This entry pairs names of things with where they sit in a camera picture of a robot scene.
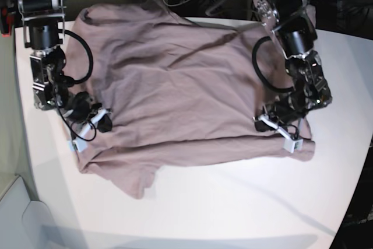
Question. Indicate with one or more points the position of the red and black clamp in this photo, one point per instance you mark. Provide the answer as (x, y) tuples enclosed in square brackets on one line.
[(7, 20)]

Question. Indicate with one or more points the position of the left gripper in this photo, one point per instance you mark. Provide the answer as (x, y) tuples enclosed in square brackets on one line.
[(286, 109)]

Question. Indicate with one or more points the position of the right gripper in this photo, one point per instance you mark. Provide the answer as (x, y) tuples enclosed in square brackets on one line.
[(80, 108)]

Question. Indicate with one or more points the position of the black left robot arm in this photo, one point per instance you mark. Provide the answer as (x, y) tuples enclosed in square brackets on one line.
[(290, 28)]

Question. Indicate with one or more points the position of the mauve t-shirt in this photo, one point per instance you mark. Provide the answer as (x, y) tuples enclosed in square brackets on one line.
[(180, 94)]

